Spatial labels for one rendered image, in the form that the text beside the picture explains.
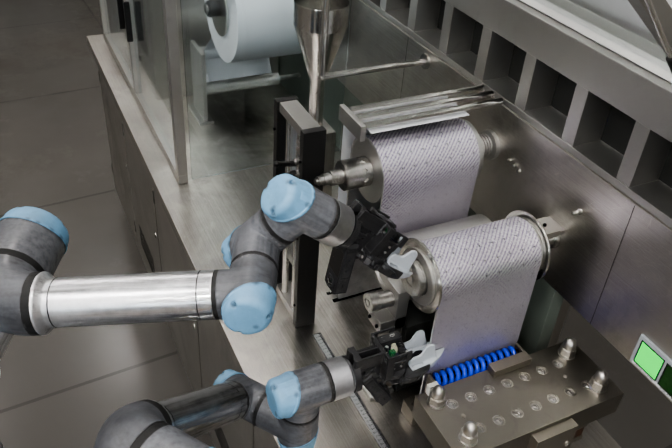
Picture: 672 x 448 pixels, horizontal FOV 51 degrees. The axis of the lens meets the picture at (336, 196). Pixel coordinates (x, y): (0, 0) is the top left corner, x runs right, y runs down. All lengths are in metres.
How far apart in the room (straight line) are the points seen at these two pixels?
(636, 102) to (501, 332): 0.54
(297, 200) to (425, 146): 0.47
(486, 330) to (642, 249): 0.35
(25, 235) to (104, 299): 0.21
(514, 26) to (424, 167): 0.35
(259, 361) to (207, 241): 0.46
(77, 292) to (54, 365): 1.87
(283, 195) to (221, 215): 1.01
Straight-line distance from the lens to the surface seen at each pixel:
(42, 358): 3.01
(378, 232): 1.21
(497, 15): 1.59
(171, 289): 1.06
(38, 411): 2.84
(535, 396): 1.52
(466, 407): 1.46
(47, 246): 1.24
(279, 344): 1.69
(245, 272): 1.05
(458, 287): 1.35
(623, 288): 1.44
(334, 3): 1.88
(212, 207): 2.10
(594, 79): 1.39
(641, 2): 1.03
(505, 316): 1.51
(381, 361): 1.35
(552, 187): 1.51
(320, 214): 1.10
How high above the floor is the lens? 2.14
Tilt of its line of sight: 35 degrees down
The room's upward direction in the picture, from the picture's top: 4 degrees clockwise
